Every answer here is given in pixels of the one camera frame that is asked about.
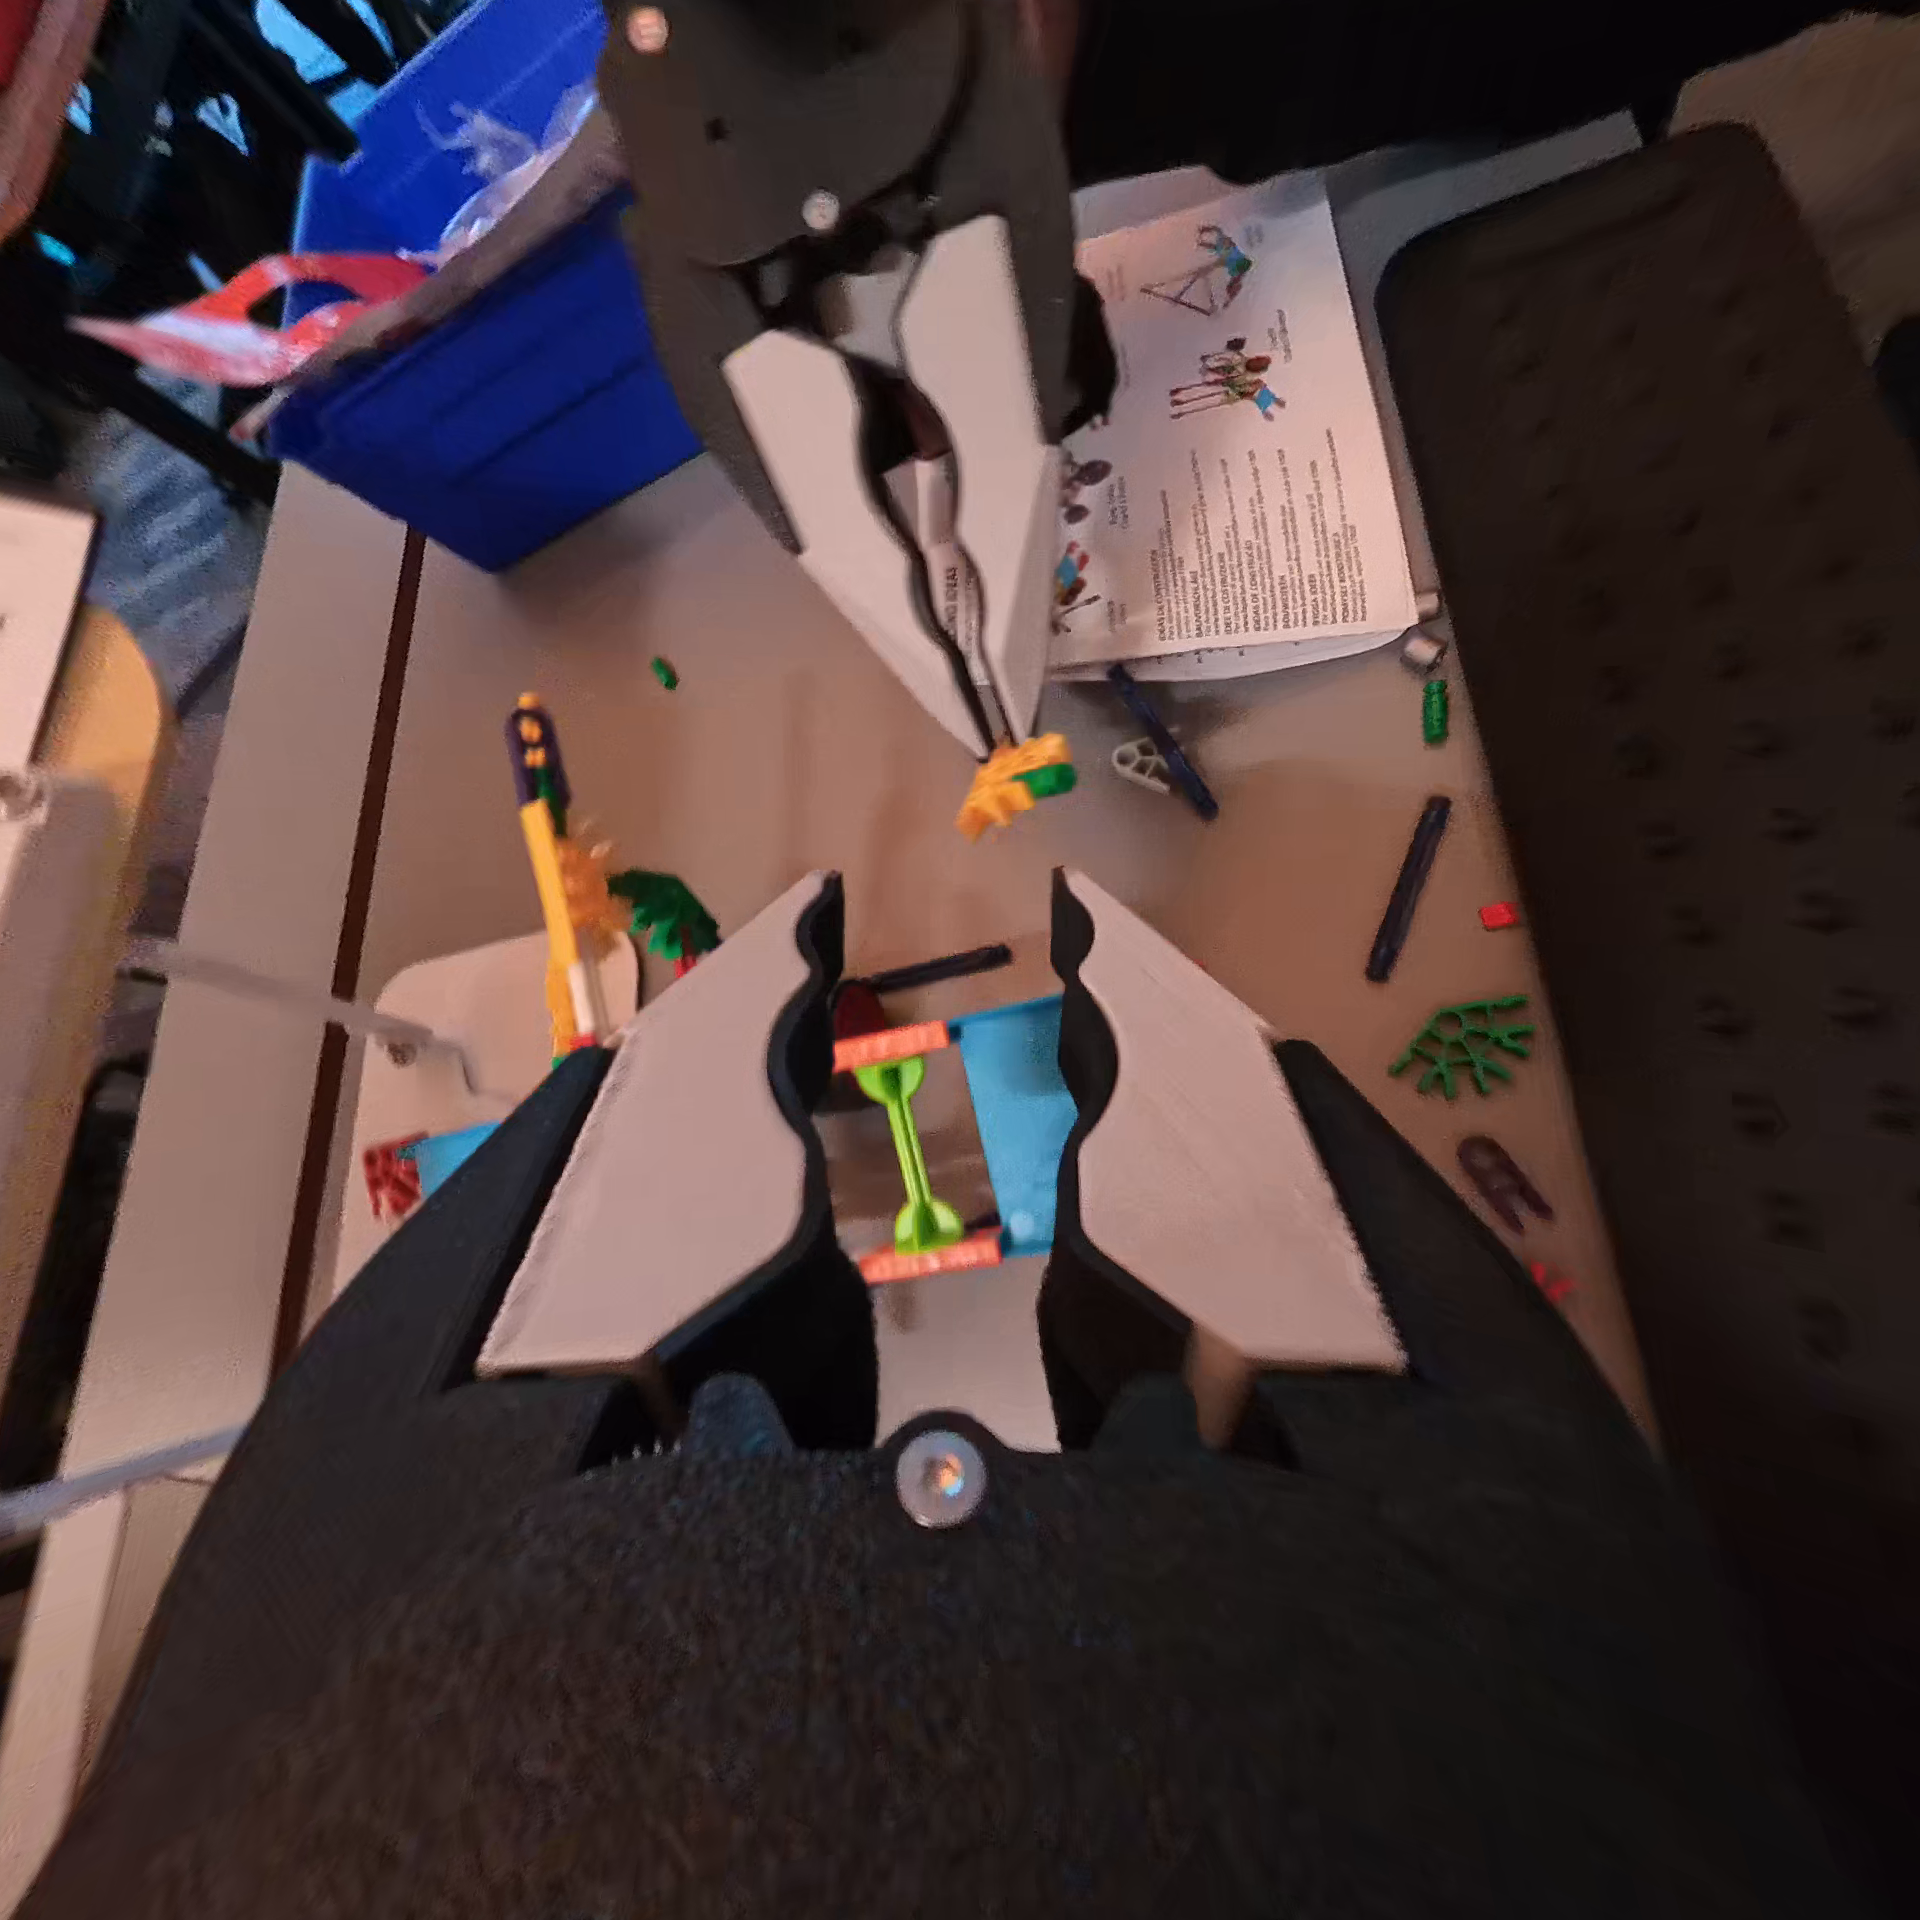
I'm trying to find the purple clip connector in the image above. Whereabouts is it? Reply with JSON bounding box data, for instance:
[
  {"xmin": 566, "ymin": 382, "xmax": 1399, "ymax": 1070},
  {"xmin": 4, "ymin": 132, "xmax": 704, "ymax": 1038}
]
[{"xmin": 1459, "ymin": 1135, "xmax": 1555, "ymax": 1235}]

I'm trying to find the colourful toy rod airplane model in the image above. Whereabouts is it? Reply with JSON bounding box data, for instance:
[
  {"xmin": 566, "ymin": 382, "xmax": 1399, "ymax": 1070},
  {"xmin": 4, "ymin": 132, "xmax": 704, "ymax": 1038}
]
[{"xmin": 359, "ymin": 694, "xmax": 1083, "ymax": 1289}]

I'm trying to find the black perforated armrest pad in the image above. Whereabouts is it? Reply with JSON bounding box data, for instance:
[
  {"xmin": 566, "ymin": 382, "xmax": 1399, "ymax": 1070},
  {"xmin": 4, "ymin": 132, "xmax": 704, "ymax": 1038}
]
[{"xmin": 1381, "ymin": 126, "xmax": 1920, "ymax": 1651}]

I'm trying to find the dark blue rod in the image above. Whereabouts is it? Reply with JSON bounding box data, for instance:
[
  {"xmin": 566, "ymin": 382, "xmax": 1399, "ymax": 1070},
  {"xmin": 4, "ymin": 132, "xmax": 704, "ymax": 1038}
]
[
  {"xmin": 1109, "ymin": 663, "xmax": 1221, "ymax": 822},
  {"xmin": 1366, "ymin": 794, "xmax": 1455, "ymax": 984}
]

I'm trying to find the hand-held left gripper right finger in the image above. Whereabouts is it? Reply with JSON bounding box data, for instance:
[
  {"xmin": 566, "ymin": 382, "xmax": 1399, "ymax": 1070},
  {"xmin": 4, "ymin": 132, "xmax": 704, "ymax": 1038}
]
[{"xmin": 1038, "ymin": 866, "xmax": 1408, "ymax": 1379}]

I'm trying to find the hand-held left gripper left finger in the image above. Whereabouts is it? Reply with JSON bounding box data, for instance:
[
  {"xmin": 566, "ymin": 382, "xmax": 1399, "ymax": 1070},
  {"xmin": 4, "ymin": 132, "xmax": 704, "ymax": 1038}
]
[{"xmin": 478, "ymin": 869, "xmax": 846, "ymax": 1379}]

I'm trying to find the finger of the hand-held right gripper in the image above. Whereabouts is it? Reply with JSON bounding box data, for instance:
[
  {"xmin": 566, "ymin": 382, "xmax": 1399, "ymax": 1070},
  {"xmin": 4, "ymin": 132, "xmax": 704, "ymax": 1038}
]
[
  {"xmin": 896, "ymin": 214, "xmax": 1064, "ymax": 739},
  {"xmin": 720, "ymin": 328, "xmax": 998, "ymax": 754}
]

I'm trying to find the green fan connector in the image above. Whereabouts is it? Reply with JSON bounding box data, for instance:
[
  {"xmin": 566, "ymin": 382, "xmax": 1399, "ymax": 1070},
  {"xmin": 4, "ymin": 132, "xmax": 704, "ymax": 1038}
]
[{"xmin": 1387, "ymin": 993, "xmax": 1536, "ymax": 1100}]

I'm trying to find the clear plastic bag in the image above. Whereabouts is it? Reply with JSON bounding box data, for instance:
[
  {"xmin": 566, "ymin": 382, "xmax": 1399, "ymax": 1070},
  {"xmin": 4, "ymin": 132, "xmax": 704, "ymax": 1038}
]
[{"xmin": 413, "ymin": 68, "xmax": 632, "ymax": 265}]

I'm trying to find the person's right forearm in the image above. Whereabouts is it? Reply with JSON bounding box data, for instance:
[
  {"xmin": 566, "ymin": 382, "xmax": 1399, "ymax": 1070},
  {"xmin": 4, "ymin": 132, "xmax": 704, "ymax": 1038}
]
[{"xmin": 1057, "ymin": 0, "xmax": 1863, "ymax": 187}]

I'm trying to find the white instruction booklet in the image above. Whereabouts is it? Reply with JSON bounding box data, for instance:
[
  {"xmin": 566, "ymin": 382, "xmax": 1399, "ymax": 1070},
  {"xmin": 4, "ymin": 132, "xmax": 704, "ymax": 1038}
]
[{"xmin": 1051, "ymin": 172, "xmax": 1443, "ymax": 682}]

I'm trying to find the red plastic packet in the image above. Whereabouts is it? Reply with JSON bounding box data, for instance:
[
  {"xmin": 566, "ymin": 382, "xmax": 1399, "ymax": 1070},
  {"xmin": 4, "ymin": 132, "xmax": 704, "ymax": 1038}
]
[{"xmin": 67, "ymin": 252, "xmax": 437, "ymax": 389}]

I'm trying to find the yellow rod with yellow connector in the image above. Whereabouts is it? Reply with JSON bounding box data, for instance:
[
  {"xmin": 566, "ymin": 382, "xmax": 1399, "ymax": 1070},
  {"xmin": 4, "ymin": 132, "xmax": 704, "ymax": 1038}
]
[{"xmin": 958, "ymin": 732, "xmax": 1078, "ymax": 842}]

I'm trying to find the blue plastic bin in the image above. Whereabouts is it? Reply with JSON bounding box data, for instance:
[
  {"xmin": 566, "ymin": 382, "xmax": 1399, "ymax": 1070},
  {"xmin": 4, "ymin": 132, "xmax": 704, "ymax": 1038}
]
[{"xmin": 266, "ymin": 0, "xmax": 706, "ymax": 575}]

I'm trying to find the white stand with wooden board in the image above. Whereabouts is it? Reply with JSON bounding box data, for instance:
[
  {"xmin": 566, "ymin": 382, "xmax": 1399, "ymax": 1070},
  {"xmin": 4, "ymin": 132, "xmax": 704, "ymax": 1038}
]
[{"xmin": 0, "ymin": 486, "xmax": 646, "ymax": 1547}]

